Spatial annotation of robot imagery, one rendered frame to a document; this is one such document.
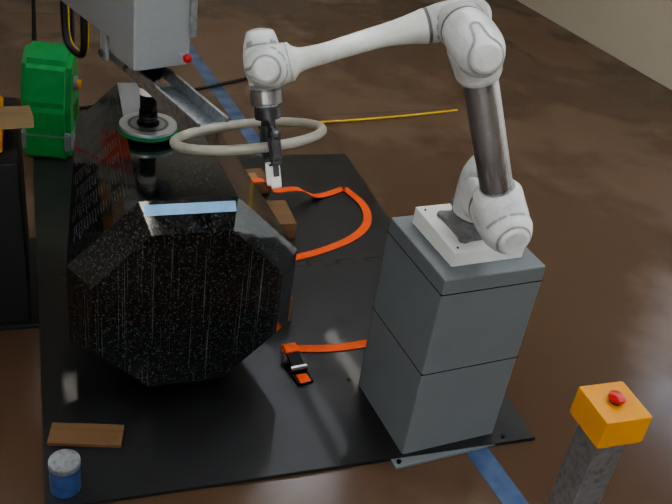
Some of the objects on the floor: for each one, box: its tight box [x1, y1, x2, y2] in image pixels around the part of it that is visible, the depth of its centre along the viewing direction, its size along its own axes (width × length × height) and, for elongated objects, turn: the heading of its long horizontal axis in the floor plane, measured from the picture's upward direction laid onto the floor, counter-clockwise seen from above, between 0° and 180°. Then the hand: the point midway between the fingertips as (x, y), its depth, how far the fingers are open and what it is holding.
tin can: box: [48, 449, 81, 499], centre depth 273 cm, size 10×10×13 cm
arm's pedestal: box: [347, 215, 545, 470], centre depth 312 cm, size 50×50×80 cm
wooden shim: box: [47, 422, 124, 448], centre depth 296 cm, size 25×10×2 cm, turn 83°
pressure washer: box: [20, 0, 83, 160], centre depth 451 cm, size 35×35×87 cm
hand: (273, 175), depth 245 cm, fingers closed on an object, 3 cm apart
